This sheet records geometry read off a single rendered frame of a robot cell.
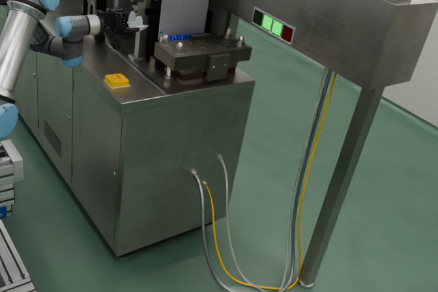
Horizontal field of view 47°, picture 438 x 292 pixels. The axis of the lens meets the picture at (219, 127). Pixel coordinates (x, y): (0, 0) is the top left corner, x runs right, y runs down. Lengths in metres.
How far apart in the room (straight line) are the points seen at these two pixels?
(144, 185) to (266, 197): 1.05
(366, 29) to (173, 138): 0.89
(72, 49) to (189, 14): 0.54
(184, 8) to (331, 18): 0.66
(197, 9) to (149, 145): 0.63
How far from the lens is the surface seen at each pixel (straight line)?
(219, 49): 2.15
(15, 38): 1.62
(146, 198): 2.23
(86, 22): 1.96
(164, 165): 2.17
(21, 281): 2.14
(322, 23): 1.88
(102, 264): 2.49
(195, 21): 2.24
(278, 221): 2.88
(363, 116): 2.02
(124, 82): 2.01
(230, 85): 2.15
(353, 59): 1.81
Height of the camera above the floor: 1.81
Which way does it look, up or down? 30 degrees down
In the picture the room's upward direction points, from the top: 10 degrees clockwise
